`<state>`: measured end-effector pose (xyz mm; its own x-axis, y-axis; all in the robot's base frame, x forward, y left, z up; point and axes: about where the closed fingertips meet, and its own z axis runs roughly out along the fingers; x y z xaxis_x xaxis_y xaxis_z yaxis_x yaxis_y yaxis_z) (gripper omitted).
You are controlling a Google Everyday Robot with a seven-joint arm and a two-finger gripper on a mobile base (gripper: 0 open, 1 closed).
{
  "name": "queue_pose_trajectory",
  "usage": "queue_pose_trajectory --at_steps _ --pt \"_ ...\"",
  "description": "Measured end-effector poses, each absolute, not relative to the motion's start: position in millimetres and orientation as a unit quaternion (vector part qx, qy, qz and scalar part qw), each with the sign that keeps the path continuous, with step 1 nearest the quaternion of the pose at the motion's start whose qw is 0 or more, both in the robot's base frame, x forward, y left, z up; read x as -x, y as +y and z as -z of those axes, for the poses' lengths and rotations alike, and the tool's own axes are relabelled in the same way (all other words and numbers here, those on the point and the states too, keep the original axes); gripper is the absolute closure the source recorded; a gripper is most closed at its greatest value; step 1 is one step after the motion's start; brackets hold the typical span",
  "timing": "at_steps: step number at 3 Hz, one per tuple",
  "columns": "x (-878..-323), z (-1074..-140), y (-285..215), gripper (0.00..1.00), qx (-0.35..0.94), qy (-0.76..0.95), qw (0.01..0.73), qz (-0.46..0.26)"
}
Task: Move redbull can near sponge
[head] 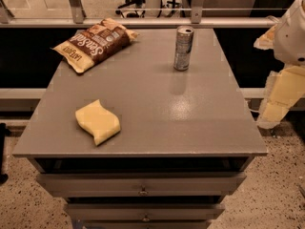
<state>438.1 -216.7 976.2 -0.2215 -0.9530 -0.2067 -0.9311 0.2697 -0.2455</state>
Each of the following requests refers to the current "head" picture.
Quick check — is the lower grey drawer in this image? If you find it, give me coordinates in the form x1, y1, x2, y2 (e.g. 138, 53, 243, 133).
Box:
65, 203, 224, 222

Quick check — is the yellow wavy sponge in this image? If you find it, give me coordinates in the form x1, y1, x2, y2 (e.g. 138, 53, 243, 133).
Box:
75, 100, 121, 146

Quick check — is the black office chair base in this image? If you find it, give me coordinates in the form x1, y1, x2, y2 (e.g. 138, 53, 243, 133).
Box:
115, 0, 146, 18

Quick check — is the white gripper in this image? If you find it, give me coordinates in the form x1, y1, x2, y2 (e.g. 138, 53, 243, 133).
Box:
254, 26, 305, 129

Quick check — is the metal window railing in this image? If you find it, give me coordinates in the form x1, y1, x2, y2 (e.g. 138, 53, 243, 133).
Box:
0, 0, 278, 28

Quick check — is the silver redbull can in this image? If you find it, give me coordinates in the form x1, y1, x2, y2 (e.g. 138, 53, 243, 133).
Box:
173, 26, 194, 71

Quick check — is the grey drawer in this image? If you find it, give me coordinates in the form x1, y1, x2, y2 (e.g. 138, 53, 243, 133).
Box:
65, 203, 224, 222
37, 172, 246, 198

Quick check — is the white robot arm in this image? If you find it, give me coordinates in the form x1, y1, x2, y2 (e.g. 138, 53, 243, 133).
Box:
254, 0, 305, 129

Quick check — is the brown sea salt chip bag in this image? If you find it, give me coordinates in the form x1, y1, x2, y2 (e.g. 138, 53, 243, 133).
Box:
53, 18, 138, 73

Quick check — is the upper grey drawer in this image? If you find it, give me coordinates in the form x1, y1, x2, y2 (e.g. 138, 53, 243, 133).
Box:
37, 172, 246, 198

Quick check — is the grey drawer cabinet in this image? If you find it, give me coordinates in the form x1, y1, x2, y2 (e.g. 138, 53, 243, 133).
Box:
14, 30, 267, 229

